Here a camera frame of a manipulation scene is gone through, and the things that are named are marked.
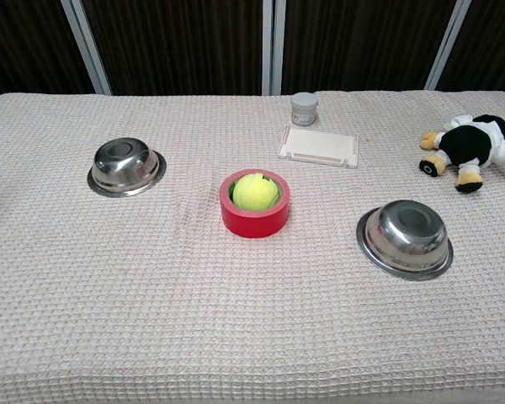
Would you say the stainless steel bowl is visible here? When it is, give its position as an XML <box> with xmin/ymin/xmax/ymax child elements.
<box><xmin>355</xmin><ymin>199</ymin><xmax>455</xmax><ymax>282</ymax></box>
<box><xmin>87</xmin><ymin>137</ymin><xmax>167</xmax><ymax>199</ymax></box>

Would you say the yellow tennis ball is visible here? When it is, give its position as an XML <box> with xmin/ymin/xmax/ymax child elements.
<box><xmin>232</xmin><ymin>173</ymin><xmax>279</xmax><ymax>210</ymax></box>

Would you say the red tape roll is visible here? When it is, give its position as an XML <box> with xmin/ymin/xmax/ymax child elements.
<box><xmin>219</xmin><ymin>168</ymin><xmax>290</xmax><ymax>239</ymax></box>

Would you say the white plastic tray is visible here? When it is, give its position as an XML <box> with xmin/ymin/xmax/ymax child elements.
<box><xmin>277</xmin><ymin>124</ymin><xmax>359</xmax><ymax>170</ymax></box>

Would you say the small white jar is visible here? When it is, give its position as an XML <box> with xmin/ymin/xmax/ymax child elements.
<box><xmin>290</xmin><ymin>92</ymin><xmax>321</xmax><ymax>127</ymax></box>

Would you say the beige waffle tablecloth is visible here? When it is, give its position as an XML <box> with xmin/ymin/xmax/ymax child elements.
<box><xmin>0</xmin><ymin>90</ymin><xmax>505</xmax><ymax>404</ymax></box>

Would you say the black white plush toy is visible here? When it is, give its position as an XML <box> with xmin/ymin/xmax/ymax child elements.
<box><xmin>418</xmin><ymin>113</ymin><xmax>505</xmax><ymax>194</ymax></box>

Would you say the grey metal partition post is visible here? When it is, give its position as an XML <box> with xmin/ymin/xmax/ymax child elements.
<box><xmin>423</xmin><ymin>0</ymin><xmax>472</xmax><ymax>91</ymax></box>
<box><xmin>60</xmin><ymin>0</ymin><xmax>113</xmax><ymax>96</ymax></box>
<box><xmin>261</xmin><ymin>0</ymin><xmax>287</xmax><ymax>96</ymax></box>

